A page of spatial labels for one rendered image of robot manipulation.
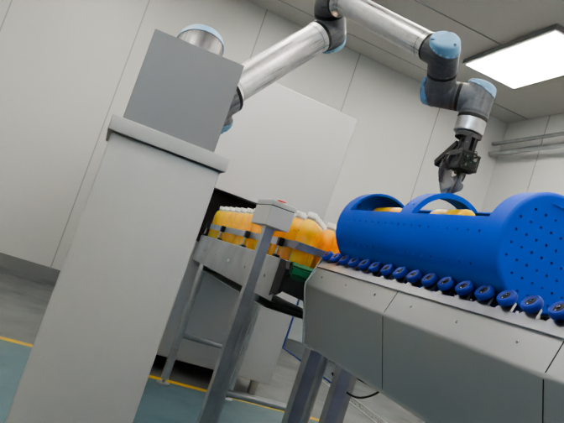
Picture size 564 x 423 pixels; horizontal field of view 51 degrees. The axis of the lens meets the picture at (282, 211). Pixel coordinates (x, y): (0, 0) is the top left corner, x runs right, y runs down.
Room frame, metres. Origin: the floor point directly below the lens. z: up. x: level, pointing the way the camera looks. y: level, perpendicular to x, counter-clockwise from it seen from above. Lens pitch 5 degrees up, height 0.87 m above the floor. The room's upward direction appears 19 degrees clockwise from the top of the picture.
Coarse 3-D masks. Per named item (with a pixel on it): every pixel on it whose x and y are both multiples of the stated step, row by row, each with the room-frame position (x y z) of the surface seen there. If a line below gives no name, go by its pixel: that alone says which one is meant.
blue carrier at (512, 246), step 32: (544, 192) 1.33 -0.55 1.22; (352, 224) 2.00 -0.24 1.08; (384, 224) 1.79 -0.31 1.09; (416, 224) 1.63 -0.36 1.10; (448, 224) 1.49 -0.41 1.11; (480, 224) 1.37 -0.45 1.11; (512, 224) 1.30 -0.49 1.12; (544, 224) 1.33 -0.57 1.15; (352, 256) 2.04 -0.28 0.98; (384, 256) 1.80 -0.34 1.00; (416, 256) 1.62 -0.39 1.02; (448, 256) 1.48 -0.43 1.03; (480, 256) 1.35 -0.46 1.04; (512, 256) 1.31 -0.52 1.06; (544, 256) 1.34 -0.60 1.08; (512, 288) 1.32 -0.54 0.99; (544, 288) 1.35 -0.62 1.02
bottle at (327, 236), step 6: (330, 228) 2.45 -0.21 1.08; (324, 234) 2.44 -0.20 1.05; (330, 234) 2.43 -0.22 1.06; (324, 240) 2.43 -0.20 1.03; (330, 240) 2.43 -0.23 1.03; (318, 246) 2.44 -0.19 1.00; (324, 246) 2.43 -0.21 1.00; (330, 246) 2.43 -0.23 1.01; (318, 258) 2.43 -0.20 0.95; (312, 264) 2.44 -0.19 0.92
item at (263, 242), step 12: (264, 228) 2.32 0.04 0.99; (264, 240) 2.32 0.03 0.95; (264, 252) 2.32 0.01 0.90; (252, 264) 2.32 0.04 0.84; (252, 276) 2.32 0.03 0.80; (252, 288) 2.32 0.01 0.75; (240, 300) 2.32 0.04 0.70; (240, 312) 2.32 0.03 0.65; (240, 324) 2.32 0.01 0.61; (228, 336) 2.32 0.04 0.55; (228, 348) 2.32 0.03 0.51; (228, 360) 2.32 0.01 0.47; (216, 372) 2.32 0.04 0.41; (216, 384) 2.32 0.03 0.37; (216, 396) 2.32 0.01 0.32; (204, 408) 2.32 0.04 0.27; (204, 420) 2.32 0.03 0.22
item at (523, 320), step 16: (336, 272) 2.05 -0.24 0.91; (352, 272) 1.96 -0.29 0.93; (400, 288) 1.65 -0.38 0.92; (416, 288) 1.60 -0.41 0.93; (432, 288) 1.55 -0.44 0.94; (448, 304) 1.43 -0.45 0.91; (464, 304) 1.39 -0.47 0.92; (480, 304) 1.35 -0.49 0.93; (496, 320) 1.27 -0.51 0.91; (512, 320) 1.23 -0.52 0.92; (528, 320) 1.19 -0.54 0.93; (560, 336) 1.10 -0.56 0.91
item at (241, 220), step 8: (216, 216) 3.71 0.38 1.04; (224, 216) 3.48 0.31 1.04; (232, 216) 3.35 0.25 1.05; (240, 216) 3.23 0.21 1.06; (248, 216) 3.11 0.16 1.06; (216, 224) 3.61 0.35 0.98; (224, 224) 3.46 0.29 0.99; (232, 224) 3.24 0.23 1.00; (240, 224) 3.11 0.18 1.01; (248, 224) 2.99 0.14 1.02; (256, 224) 2.87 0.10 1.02; (208, 232) 3.72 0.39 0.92; (216, 232) 3.58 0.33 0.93; (224, 232) 3.36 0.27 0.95; (256, 232) 2.86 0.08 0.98; (280, 232) 2.51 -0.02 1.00; (224, 240) 3.34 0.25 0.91; (232, 240) 3.22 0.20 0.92; (240, 240) 3.00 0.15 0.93; (248, 240) 2.88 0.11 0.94; (256, 240) 2.76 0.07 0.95; (272, 248) 2.52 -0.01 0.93
